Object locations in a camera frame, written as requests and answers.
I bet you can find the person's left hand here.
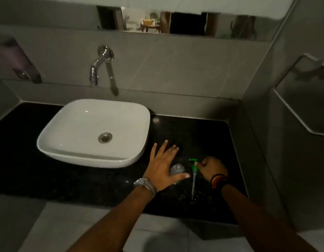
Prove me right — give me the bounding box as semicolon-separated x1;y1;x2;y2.
143;140;190;192

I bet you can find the person's right hand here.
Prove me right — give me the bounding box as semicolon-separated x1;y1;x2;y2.
195;156;229;182

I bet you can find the green pump dispenser head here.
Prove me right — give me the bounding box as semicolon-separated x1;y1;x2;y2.
189;159;200;201

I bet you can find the person's right forearm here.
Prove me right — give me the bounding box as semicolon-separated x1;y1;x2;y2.
221;183;319;252

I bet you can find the person's left forearm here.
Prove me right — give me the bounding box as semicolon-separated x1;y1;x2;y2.
67;184;153;252

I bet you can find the clear plastic bottle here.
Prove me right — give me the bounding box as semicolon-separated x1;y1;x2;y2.
170;163;186;184

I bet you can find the silver metal wristwatch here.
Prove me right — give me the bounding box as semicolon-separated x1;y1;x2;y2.
133;177;158;196

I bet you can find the chrome basin drain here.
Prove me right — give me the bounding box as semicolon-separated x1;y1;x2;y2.
98;132;113;144

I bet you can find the white ceramic wash basin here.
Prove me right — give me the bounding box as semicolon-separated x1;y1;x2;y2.
37;99;151;169

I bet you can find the black red yellow bracelet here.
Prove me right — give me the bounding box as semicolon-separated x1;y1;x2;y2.
210;174;229;189

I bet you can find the chrome towel rail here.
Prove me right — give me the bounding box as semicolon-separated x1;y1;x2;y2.
273;53;324;136

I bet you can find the chrome wall faucet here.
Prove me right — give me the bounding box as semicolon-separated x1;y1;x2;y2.
89;45;115;86

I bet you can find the wall mirror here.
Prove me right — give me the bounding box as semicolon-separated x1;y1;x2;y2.
96;6;286;42

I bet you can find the grey wall-mounted dispenser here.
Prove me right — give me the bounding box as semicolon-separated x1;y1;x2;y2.
0;37;42;84

